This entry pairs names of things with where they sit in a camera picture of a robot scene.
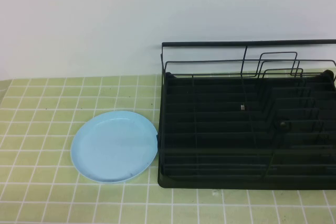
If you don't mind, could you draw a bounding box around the green checkered tablecloth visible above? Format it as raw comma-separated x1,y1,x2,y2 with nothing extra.
0,68,336,224

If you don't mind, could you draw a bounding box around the light blue round plate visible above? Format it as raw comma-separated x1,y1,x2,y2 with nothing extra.
70,111,159,184

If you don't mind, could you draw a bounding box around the black plastic drip tray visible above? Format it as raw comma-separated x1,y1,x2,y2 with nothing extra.
157,70,336,191

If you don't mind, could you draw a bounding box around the black wire dish rack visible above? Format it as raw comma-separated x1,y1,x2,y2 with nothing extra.
159,39,336,180

